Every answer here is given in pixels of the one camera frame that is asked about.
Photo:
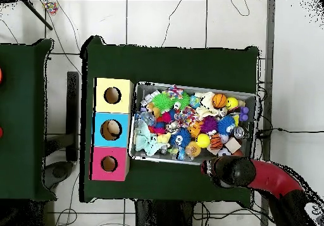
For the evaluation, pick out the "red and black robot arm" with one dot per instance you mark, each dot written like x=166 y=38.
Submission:
x=273 y=178

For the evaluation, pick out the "wooden box with three holes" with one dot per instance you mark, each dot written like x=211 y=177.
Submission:
x=111 y=114

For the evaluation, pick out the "black and white soccer ball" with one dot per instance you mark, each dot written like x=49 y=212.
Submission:
x=224 y=152

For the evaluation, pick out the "plain yellow ball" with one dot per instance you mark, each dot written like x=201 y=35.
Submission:
x=203 y=140

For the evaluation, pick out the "brown football toy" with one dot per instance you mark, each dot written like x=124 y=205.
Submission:
x=238 y=153

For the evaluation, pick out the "purple spiky ball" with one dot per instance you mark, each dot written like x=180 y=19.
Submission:
x=208 y=124

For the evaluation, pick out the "yellow duck plush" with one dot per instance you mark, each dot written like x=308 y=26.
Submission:
x=164 y=138

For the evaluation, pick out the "orange basketball toy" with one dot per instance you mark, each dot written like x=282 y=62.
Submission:
x=219 y=101

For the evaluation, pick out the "yellow smiley face ball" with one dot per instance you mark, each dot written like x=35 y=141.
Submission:
x=232 y=103

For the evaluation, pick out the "large green spiky ball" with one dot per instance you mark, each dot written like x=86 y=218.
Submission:
x=162 y=100

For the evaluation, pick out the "brown bear plush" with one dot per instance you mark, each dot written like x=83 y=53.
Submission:
x=152 y=108

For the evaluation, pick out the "black upright panel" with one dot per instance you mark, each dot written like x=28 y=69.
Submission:
x=73 y=109

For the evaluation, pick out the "dark green side table cloth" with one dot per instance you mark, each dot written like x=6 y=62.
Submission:
x=22 y=109

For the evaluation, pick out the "black rod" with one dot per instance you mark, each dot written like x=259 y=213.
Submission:
x=38 y=15

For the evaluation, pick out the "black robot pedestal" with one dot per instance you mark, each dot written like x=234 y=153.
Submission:
x=164 y=214

